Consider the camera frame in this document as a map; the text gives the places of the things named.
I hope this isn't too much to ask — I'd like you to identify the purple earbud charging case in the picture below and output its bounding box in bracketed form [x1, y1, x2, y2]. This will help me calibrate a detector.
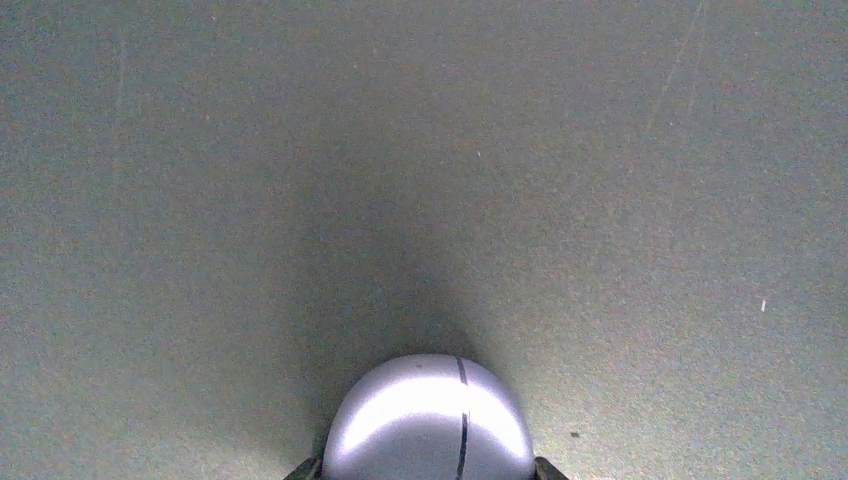
[321, 354, 536, 480]

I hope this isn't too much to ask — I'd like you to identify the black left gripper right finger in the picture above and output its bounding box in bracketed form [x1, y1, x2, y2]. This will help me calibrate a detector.
[534, 456, 569, 480]

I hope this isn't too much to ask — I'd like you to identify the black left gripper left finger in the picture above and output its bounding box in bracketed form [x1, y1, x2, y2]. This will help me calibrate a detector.
[284, 457, 322, 480]

